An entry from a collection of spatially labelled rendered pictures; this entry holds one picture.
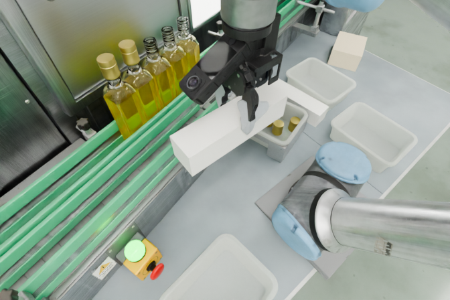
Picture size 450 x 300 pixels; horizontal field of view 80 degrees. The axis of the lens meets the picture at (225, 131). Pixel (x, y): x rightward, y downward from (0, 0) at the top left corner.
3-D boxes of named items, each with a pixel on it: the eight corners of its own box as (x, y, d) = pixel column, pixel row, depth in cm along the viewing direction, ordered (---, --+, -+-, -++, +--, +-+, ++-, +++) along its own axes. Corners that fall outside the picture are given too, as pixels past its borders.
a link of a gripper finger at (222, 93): (241, 102, 57) (253, 76, 49) (219, 115, 55) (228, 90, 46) (232, 92, 58) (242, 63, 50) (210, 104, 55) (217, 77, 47)
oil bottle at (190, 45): (191, 87, 90) (183, 27, 73) (204, 94, 88) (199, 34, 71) (179, 96, 87) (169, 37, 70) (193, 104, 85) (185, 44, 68)
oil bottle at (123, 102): (140, 131, 78) (116, 72, 61) (154, 140, 76) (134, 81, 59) (125, 144, 75) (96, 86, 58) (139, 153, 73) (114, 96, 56)
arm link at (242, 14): (247, 6, 31) (205, -18, 35) (244, 41, 34) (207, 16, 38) (292, -12, 34) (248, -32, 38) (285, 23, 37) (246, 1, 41)
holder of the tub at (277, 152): (239, 98, 105) (240, 82, 99) (303, 129, 95) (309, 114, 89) (212, 125, 96) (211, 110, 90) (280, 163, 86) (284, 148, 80)
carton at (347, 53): (360, 51, 124) (367, 37, 119) (355, 71, 115) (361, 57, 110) (334, 45, 128) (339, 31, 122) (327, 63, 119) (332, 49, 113)
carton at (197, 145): (282, 115, 59) (288, 95, 54) (192, 176, 49) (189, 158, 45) (263, 100, 62) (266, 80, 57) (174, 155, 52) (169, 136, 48)
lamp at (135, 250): (136, 238, 64) (133, 234, 62) (150, 250, 63) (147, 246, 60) (122, 254, 62) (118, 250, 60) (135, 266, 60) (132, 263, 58)
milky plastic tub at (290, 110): (250, 102, 103) (252, 85, 96) (305, 128, 95) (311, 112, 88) (224, 131, 94) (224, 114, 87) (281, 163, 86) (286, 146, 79)
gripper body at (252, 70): (278, 84, 47) (292, 18, 38) (241, 106, 44) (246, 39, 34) (249, 63, 51) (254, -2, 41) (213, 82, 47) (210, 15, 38)
